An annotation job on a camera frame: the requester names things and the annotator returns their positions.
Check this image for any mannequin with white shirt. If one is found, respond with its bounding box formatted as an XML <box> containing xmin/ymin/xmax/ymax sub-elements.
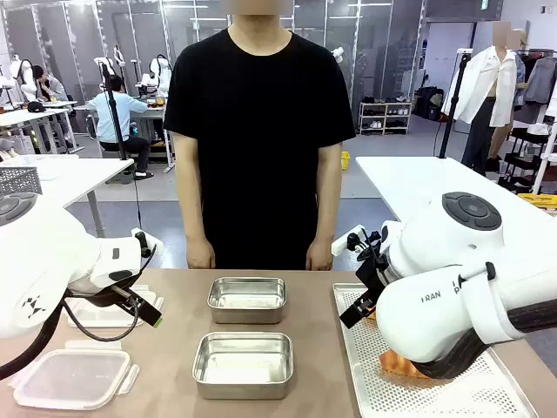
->
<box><xmin>441</xmin><ymin>21</ymin><xmax>530</xmax><ymax>173</ymax></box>

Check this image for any person in black t-shirt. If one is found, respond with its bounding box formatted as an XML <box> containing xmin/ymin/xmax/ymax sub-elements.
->
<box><xmin>163</xmin><ymin>0</ymin><xmax>357</xmax><ymax>271</ymax></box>

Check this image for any clear plastic latching lid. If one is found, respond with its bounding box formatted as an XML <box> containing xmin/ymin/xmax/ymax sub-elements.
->
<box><xmin>64</xmin><ymin>284</ymin><xmax>164</xmax><ymax>329</ymax></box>
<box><xmin>7</xmin><ymin>340</ymin><xmax>141</xmax><ymax>411</ymax></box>

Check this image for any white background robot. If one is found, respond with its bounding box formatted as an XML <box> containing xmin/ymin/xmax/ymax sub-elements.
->
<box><xmin>8</xmin><ymin>54</ymin><xmax>38</xmax><ymax>104</ymax></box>
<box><xmin>148</xmin><ymin>54</ymin><xmax>173</xmax><ymax>95</ymax></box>

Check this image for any person's left hand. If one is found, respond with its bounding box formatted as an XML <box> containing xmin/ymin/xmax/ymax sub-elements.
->
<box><xmin>305</xmin><ymin>238</ymin><xmax>335</xmax><ymax>272</ymax></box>

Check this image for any person's right hand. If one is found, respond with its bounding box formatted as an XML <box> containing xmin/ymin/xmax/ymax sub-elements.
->
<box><xmin>185</xmin><ymin>238</ymin><xmax>218</xmax><ymax>271</ymax></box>

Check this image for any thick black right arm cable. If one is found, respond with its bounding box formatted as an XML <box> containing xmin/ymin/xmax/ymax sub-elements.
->
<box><xmin>411</xmin><ymin>295</ymin><xmax>557</xmax><ymax>380</ymax></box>

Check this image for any grey perforated basket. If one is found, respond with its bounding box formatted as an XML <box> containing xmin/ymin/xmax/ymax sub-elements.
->
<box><xmin>0</xmin><ymin>165</ymin><xmax>44</xmax><ymax>198</ymax></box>

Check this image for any white background desk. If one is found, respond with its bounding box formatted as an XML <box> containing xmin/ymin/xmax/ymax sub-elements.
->
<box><xmin>0</xmin><ymin>106</ymin><xmax>77</xmax><ymax>153</ymax></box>

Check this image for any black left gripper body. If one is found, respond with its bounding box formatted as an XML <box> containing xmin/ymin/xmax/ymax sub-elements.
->
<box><xmin>64</xmin><ymin>285</ymin><xmax>143</xmax><ymax>308</ymax></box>

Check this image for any seated person light blue shirt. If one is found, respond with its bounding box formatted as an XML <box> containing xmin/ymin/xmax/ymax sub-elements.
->
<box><xmin>89</xmin><ymin>74</ymin><xmax>154</xmax><ymax>180</ymax></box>

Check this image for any stainless steel rectangular container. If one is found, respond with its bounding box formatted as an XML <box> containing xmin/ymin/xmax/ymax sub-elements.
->
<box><xmin>206</xmin><ymin>276</ymin><xmax>288</xmax><ymax>326</ymax></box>
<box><xmin>191</xmin><ymin>331</ymin><xmax>295</xmax><ymax>401</ymax></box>

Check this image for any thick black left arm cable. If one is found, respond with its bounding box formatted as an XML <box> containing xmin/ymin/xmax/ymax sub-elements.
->
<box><xmin>0</xmin><ymin>295</ymin><xmax>70</xmax><ymax>383</ymax></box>

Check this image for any yellow plastic crate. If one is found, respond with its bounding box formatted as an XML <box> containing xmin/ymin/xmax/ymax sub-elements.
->
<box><xmin>516</xmin><ymin>192</ymin><xmax>557</xmax><ymax>218</ymax></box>

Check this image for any person's left forearm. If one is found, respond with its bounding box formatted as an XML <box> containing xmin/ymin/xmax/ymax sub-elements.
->
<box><xmin>312</xmin><ymin>169</ymin><xmax>343</xmax><ymax>246</ymax></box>

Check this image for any white table with grey basket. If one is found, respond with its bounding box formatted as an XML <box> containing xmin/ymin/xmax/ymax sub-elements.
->
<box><xmin>0</xmin><ymin>153</ymin><xmax>135</xmax><ymax>239</ymax></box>

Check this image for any white shoe rack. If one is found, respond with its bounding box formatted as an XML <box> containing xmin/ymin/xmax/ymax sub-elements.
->
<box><xmin>359</xmin><ymin>96</ymin><xmax>413</xmax><ymax>136</ymax></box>

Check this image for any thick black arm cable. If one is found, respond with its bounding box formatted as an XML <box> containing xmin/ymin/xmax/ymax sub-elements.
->
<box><xmin>0</xmin><ymin>295</ymin><xmax>70</xmax><ymax>383</ymax></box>
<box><xmin>411</xmin><ymin>295</ymin><xmax>557</xmax><ymax>380</ymax></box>

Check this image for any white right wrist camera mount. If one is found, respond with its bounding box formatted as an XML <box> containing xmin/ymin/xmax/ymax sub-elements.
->
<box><xmin>331</xmin><ymin>225</ymin><xmax>371</xmax><ymax>257</ymax></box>

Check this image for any person's right forearm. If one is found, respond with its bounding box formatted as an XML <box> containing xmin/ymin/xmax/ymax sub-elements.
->
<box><xmin>176</xmin><ymin>169</ymin><xmax>210</xmax><ymax>246</ymax></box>

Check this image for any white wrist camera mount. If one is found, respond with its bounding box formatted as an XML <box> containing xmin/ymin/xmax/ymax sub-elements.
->
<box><xmin>130</xmin><ymin>227</ymin><xmax>164</xmax><ymax>259</ymax></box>
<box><xmin>331</xmin><ymin>225</ymin><xmax>371</xmax><ymax>257</ymax></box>

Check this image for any perforated metal baking tray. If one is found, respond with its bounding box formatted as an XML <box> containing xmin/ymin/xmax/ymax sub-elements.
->
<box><xmin>332</xmin><ymin>282</ymin><xmax>540</xmax><ymax>418</ymax></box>

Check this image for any black camera stand pole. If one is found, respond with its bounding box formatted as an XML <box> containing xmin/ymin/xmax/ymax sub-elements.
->
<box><xmin>98</xmin><ymin>60</ymin><xmax>128</xmax><ymax>161</ymax></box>
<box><xmin>438</xmin><ymin>48</ymin><xmax>473</xmax><ymax>160</ymax></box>

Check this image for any seated person grey top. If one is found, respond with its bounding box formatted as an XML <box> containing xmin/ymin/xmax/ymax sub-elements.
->
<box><xmin>30</xmin><ymin>64</ymin><xmax>70</xmax><ymax>104</ymax></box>

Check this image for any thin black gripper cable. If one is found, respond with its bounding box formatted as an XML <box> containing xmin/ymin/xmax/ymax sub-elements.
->
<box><xmin>64</xmin><ymin>298</ymin><xmax>144</xmax><ymax>342</ymax></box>

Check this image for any black shelf cart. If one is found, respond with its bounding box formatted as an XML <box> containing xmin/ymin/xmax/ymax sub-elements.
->
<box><xmin>499</xmin><ymin>124</ymin><xmax>557</xmax><ymax>195</ymax></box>

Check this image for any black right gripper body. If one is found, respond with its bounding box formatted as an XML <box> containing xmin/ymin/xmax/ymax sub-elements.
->
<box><xmin>354</xmin><ymin>248</ymin><xmax>392</xmax><ymax>301</ymax></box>

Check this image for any hanging grey garment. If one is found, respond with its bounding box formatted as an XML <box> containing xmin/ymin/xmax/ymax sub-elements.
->
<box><xmin>521</xmin><ymin>50</ymin><xmax>557</xmax><ymax>105</ymax></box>

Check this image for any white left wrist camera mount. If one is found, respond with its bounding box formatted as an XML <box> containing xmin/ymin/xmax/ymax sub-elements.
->
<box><xmin>130</xmin><ymin>227</ymin><xmax>164</xmax><ymax>259</ymax></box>

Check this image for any black bag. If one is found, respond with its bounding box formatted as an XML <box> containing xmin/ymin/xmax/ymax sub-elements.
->
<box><xmin>413</xmin><ymin>85</ymin><xmax>446</xmax><ymax>122</ymax></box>

